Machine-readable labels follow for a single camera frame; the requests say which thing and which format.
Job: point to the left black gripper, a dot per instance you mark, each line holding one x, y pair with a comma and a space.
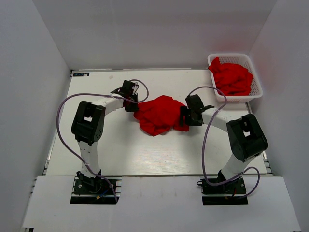
133, 108

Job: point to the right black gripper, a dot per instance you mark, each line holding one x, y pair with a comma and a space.
183, 110

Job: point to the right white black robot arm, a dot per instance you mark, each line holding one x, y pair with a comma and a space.
246, 138

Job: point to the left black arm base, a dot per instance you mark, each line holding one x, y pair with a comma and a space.
95, 190

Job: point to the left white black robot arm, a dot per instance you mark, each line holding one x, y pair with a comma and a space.
88, 127

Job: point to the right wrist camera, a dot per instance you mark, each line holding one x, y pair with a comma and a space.
195, 104

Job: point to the dark label sticker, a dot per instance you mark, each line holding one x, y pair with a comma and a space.
81, 74

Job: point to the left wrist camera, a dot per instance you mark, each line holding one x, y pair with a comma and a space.
127, 89

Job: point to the red t shirt in basket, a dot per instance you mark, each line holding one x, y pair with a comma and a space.
231, 79

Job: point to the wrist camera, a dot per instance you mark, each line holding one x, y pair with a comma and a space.
195, 104
127, 89

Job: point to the red t shirt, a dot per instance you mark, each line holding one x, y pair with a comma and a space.
231, 79
160, 115

